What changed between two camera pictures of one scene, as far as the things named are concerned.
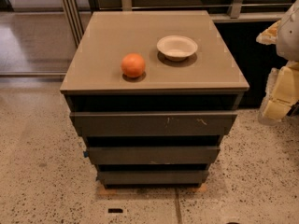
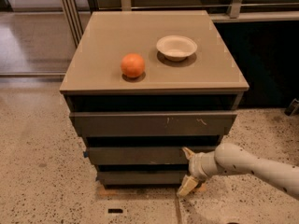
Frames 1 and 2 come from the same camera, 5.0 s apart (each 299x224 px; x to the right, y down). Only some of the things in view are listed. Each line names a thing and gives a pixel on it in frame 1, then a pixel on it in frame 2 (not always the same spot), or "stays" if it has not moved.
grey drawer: [154, 155] stays
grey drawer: [152, 176] stays
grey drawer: [154, 123] stays
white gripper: [289, 35] to [195, 166]
